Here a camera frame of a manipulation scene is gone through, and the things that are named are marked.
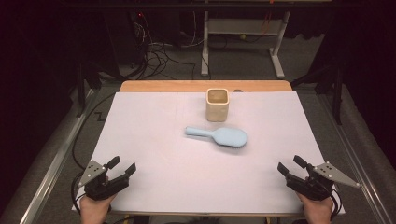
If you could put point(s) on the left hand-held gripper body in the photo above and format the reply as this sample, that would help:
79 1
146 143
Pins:
102 186

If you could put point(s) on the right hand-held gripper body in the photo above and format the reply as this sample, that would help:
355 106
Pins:
311 186

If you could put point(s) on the light blue hairbrush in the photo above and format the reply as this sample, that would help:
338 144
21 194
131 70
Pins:
227 137

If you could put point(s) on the beige square cup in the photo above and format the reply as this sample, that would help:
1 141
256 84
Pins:
217 110

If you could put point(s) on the person's right hand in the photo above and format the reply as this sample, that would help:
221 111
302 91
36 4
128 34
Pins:
316 210

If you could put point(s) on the person's left hand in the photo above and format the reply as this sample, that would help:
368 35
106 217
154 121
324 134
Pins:
95 210

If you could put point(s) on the black metal stand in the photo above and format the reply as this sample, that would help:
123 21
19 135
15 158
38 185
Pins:
81 90
337 93

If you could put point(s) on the dark equipment box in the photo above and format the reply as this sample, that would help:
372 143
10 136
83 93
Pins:
124 37

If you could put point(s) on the small yellow ball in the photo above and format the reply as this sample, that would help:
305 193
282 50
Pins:
243 36

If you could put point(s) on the aluminium floor rail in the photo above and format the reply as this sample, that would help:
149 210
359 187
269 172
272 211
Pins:
355 155
56 161

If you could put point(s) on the white metal desk frame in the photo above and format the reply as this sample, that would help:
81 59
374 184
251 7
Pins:
243 26

